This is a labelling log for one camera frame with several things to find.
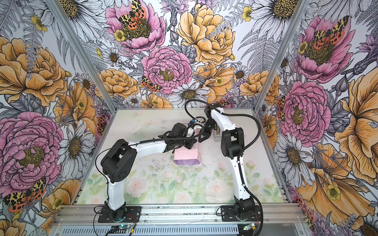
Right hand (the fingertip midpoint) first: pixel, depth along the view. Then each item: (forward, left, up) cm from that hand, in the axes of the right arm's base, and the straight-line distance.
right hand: (203, 141), depth 94 cm
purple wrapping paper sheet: (-10, +12, +2) cm, 16 cm away
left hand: (-1, +6, 0) cm, 6 cm away
